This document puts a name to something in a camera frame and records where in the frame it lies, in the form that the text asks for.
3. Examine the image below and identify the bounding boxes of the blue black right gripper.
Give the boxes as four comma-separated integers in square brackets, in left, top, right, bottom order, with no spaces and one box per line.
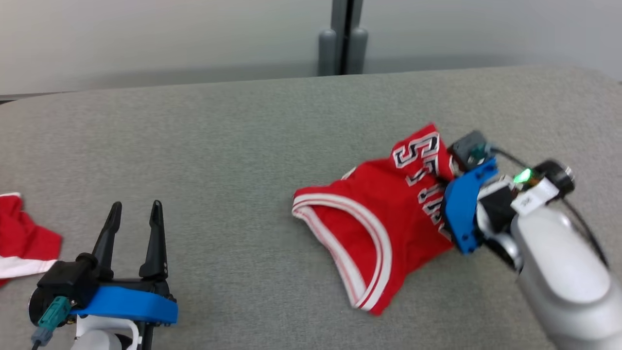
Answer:
[445,158,516,254]

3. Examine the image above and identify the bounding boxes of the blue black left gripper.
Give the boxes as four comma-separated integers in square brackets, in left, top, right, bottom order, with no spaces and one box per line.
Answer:
[73,200,178,325]

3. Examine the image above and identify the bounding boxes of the red basketball jersey white trim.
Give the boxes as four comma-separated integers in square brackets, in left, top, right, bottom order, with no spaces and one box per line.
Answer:
[292,124,460,316]

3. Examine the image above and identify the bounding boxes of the red shorts white side stripe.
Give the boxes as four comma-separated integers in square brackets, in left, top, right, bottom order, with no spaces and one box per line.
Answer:
[0,193,63,287]

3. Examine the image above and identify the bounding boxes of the left camera cable teal plug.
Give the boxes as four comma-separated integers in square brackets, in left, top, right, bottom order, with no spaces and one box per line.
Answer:
[32,297,72,350]

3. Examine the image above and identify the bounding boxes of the grey cylindrical post cap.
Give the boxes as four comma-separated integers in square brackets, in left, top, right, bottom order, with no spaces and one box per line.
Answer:
[347,28,369,75]
[318,29,337,77]

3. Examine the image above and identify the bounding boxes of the grey metal partition post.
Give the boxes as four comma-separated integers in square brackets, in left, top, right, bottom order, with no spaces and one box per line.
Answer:
[331,0,364,76]

